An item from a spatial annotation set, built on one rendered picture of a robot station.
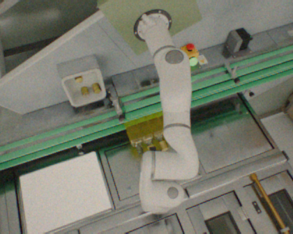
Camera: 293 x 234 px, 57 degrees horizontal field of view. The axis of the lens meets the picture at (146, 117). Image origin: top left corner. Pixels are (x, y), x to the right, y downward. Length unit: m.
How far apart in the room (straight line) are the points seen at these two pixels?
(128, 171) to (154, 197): 0.57
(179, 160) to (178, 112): 0.15
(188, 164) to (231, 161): 0.76
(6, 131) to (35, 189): 0.32
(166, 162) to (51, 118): 0.78
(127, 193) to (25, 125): 0.61
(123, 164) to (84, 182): 0.22
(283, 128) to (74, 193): 4.49
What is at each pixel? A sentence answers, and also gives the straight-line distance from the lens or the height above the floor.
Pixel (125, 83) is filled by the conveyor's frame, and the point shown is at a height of 0.83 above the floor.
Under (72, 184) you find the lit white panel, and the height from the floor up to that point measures 1.13.
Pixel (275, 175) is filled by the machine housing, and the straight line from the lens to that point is 1.62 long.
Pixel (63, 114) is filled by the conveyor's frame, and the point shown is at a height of 0.83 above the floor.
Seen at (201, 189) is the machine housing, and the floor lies 1.38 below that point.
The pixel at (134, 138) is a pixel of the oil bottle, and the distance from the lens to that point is 1.34.
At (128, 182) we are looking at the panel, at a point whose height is 1.22.
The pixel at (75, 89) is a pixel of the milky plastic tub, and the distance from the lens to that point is 1.38.
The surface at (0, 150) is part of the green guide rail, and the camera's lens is 1.48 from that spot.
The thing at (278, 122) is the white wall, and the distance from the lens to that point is 5.46.
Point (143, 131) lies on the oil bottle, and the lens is 1.35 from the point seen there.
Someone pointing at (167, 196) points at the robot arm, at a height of 1.44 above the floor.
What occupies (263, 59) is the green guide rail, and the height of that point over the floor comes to 0.92.
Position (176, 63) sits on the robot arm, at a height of 1.13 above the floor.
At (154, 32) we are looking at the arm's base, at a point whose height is 0.92.
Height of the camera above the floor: 1.61
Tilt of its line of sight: 28 degrees down
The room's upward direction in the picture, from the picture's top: 157 degrees clockwise
